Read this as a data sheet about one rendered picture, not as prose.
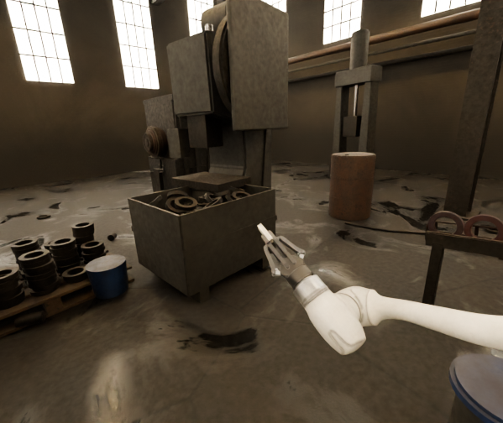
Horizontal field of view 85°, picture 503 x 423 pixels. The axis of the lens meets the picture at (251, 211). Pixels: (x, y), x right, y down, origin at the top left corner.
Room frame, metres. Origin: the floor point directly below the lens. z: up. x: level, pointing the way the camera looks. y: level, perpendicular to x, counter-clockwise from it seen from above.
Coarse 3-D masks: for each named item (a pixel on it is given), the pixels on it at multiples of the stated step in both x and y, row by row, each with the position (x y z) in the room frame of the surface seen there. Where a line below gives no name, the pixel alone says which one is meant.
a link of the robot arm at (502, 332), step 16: (352, 288) 0.75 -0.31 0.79; (368, 304) 0.67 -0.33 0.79; (384, 304) 0.66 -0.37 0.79; (400, 304) 0.63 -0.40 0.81; (416, 304) 0.60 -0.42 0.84; (368, 320) 0.65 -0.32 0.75; (416, 320) 0.57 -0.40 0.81; (432, 320) 0.53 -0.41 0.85; (448, 320) 0.49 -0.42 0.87; (464, 320) 0.47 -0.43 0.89; (480, 320) 0.45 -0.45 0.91; (496, 320) 0.43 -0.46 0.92; (464, 336) 0.46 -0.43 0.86; (480, 336) 0.43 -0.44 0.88; (496, 336) 0.41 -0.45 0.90
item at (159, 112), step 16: (160, 112) 4.33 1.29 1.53; (160, 128) 4.37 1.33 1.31; (144, 144) 4.33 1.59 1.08; (160, 144) 4.17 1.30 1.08; (160, 160) 4.41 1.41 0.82; (176, 160) 4.04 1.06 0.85; (192, 160) 4.21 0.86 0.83; (208, 160) 4.37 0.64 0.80; (160, 176) 4.25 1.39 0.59; (176, 176) 4.02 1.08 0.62
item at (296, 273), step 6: (288, 258) 0.76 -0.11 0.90; (300, 258) 0.75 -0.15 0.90; (282, 264) 0.75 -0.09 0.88; (294, 264) 0.74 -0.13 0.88; (300, 264) 0.74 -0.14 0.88; (282, 270) 0.74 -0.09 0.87; (288, 270) 0.73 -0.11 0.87; (294, 270) 0.71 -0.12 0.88; (300, 270) 0.70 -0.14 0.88; (306, 270) 0.71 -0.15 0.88; (282, 276) 0.74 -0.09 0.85; (288, 276) 0.71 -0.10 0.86; (294, 276) 0.70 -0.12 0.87; (300, 276) 0.69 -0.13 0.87; (306, 276) 0.69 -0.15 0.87; (288, 282) 0.71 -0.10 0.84; (294, 282) 0.69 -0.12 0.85; (294, 288) 0.70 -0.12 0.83
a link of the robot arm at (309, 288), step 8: (304, 280) 0.68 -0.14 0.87; (312, 280) 0.67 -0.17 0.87; (320, 280) 0.68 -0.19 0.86; (296, 288) 0.67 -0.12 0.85; (304, 288) 0.66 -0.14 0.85; (312, 288) 0.66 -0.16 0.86; (320, 288) 0.66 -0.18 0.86; (296, 296) 0.68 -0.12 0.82; (304, 296) 0.65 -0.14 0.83; (312, 296) 0.64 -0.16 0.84; (304, 304) 0.65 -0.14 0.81
